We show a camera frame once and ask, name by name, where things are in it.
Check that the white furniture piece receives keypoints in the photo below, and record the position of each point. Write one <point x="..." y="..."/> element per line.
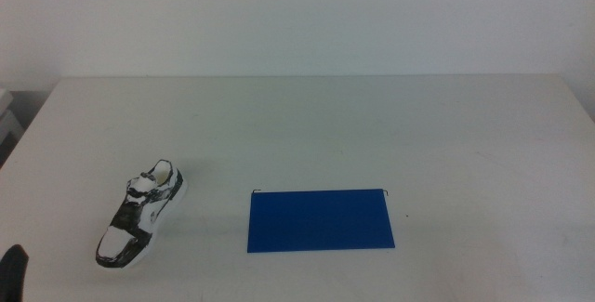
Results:
<point x="6" y="116"/>

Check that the blue rectangular mat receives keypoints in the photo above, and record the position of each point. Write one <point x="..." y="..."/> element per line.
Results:
<point x="321" y="220"/>

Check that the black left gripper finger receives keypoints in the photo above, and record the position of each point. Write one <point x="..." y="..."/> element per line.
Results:
<point x="12" y="274"/>

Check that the black and white shoe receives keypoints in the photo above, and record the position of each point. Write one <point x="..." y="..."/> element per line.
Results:
<point x="139" y="209"/>

